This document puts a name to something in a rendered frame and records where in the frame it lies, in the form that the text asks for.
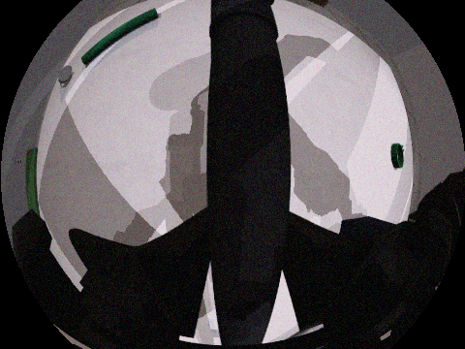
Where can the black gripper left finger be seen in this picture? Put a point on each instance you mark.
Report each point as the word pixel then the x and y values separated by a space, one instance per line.
pixel 170 269

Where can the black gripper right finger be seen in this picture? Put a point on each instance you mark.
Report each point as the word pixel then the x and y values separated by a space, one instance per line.
pixel 320 266

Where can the dark green ring with two small tabs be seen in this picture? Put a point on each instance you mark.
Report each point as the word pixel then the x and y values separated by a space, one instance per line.
pixel 397 159

